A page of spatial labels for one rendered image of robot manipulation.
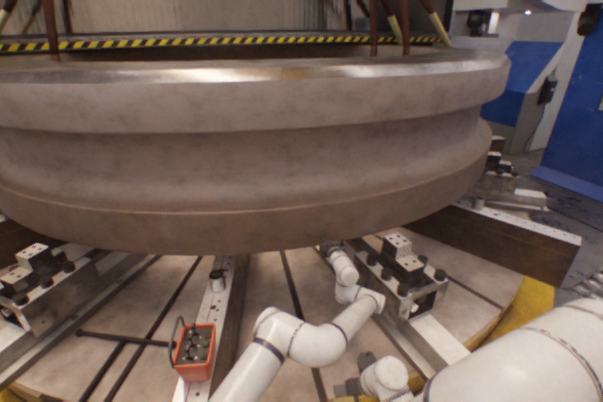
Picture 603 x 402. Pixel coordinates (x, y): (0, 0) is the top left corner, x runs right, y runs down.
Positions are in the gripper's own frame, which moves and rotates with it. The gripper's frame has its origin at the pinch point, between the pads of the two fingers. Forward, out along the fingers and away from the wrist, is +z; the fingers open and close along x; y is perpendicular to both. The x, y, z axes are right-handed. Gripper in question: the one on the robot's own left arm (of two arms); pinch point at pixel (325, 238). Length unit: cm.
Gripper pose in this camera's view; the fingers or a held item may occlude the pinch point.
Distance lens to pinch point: 172.4
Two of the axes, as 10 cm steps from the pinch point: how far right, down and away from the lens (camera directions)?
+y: 0.0, -8.8, -4.7
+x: -9.6, 1.4, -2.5
